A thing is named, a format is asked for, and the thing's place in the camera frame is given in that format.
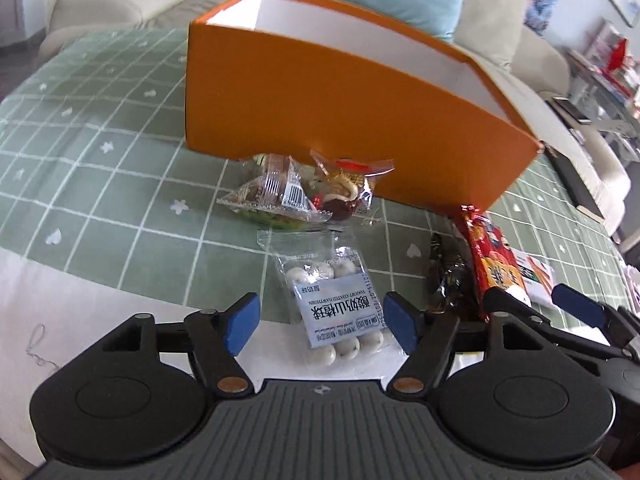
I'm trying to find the white candy balls bag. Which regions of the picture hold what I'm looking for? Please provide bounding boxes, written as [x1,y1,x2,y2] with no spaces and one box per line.
[257,229,393,370]

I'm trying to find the white study desk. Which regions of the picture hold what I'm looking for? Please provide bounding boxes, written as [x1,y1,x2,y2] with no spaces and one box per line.
[566,20,639,168]

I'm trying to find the dark green gold packet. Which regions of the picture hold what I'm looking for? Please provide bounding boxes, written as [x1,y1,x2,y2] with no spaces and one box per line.
[425,233,480,321]

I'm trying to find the beige cushion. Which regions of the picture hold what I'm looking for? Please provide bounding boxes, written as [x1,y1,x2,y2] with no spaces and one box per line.
[454,0,527,72]

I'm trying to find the beige fabric sofa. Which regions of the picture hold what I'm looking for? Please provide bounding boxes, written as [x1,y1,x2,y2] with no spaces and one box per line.
[39,0,631,233]

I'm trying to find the black notebook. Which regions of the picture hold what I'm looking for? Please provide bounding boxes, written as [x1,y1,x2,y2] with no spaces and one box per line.
[544,144,604,224]

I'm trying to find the smartphone on sofa arm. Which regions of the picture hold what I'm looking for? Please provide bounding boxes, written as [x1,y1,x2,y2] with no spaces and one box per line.
[551,96,591,125]

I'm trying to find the green checked tablecloth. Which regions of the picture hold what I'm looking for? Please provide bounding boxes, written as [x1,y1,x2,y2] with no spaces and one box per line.
[1,29,630,323]

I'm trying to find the clear bag brown pastry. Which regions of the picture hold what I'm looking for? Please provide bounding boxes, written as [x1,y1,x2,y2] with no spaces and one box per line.
[217,154,332,230]

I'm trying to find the white biscuit stick packet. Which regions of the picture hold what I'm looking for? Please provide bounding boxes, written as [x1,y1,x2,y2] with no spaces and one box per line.
[512,248,556,307]

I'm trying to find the clear bag chocolate cake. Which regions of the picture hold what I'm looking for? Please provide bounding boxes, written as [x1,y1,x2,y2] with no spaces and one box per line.
[310,151,395,222]

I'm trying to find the orange cardboard box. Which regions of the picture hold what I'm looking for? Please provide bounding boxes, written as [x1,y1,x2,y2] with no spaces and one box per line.
[184,0,541,214]

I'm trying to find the red snack packet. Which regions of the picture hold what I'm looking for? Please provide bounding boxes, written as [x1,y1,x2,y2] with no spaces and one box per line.
[454,205,533,320]

